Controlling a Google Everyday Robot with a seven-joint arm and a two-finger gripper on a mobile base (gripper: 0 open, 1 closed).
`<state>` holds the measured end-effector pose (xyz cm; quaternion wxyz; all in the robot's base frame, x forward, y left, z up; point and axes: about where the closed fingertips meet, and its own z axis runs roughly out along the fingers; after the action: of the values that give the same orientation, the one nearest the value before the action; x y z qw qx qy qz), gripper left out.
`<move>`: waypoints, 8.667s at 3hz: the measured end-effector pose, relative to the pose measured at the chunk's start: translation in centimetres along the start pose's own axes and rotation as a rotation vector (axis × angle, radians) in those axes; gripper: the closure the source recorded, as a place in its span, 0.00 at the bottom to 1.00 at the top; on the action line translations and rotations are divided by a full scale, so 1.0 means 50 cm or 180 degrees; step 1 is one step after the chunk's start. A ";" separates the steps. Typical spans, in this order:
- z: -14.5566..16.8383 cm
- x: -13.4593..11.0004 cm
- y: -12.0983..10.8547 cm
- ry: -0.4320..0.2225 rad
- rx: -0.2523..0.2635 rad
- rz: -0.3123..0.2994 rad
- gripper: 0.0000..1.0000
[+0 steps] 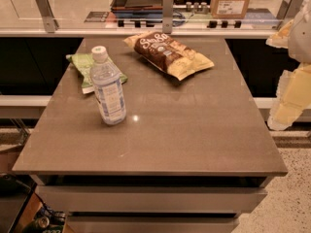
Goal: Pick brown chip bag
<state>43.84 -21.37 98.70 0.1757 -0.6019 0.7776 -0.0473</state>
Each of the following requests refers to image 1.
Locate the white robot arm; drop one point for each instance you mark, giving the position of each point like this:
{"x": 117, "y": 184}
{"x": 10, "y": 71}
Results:
{"x": 299, "y": 42}

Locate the cardboard box with label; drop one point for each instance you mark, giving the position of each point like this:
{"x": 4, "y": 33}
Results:
{"x": 229, "y": 8}

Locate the clear water bottle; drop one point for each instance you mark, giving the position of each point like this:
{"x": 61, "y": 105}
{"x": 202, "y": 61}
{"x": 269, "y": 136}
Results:
{"x": 106, "y": 80}

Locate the brown chip bag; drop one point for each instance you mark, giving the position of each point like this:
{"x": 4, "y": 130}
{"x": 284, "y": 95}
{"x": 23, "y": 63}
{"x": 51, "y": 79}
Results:
{"x": 168, "y": 55}

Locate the grey table drawer front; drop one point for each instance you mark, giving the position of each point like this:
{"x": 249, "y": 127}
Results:
{"x": 139, "y": 199}

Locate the soda can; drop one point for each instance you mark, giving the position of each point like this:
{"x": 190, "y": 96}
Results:
{"x": 37, "y": 225}

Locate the middle metal glass bracket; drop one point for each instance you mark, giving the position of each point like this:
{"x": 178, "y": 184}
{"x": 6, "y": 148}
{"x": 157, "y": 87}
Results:
{"x": 167, "y": 16}

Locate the metal glass bracket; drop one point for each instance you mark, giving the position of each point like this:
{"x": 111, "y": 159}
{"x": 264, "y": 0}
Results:
{"x": 167, "y": 16}
{"x": 287, "y": 11}
{"x": 49, "y": 21}

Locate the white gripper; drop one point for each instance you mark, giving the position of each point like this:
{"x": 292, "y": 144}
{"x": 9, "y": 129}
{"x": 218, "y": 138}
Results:
{"x": 301, "y": 38}

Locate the green snack bag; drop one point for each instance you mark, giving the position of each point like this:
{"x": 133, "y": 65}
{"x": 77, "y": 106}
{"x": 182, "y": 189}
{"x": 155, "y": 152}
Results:
{"x": 83, "y": 62}

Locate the right metal glass bracket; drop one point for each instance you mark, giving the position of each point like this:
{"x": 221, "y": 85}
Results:
{"x": 287, "y": 11}

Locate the left metal glass bracket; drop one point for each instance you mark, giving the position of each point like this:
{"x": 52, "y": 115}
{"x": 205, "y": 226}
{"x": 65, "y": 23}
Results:
{"x": 49, "y": 21}

